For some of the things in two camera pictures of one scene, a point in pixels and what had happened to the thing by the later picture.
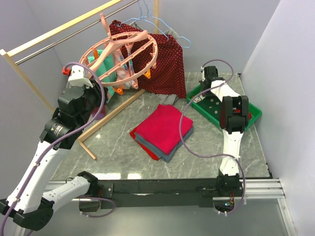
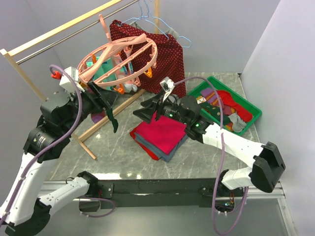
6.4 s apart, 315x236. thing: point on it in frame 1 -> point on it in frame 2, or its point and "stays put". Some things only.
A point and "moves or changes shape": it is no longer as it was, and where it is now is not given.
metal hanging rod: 69,36 stays put
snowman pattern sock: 199,99 stays put
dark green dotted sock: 211,103 -> 114,121
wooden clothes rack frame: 16,47 stays put
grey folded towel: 165,157 stays put
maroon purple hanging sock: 101,113 stays put
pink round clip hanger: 121,58 moves or changes shape
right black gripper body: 202,86 -> 163,108
